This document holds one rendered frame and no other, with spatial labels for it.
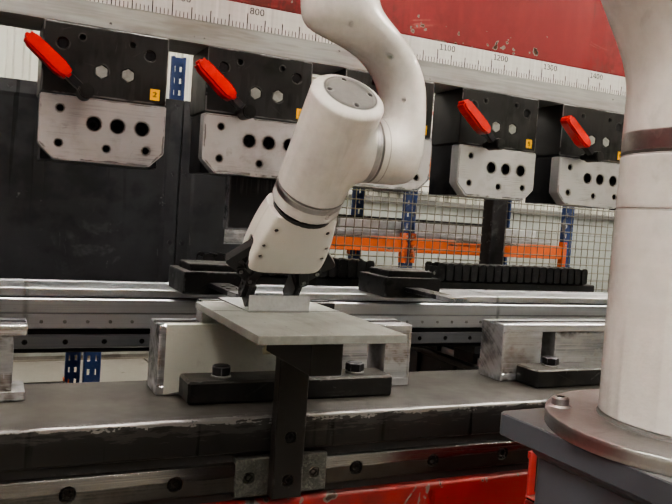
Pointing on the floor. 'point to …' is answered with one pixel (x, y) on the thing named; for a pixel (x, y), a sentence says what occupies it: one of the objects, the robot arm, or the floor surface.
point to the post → (493, 232)
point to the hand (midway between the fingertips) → (269, 290)
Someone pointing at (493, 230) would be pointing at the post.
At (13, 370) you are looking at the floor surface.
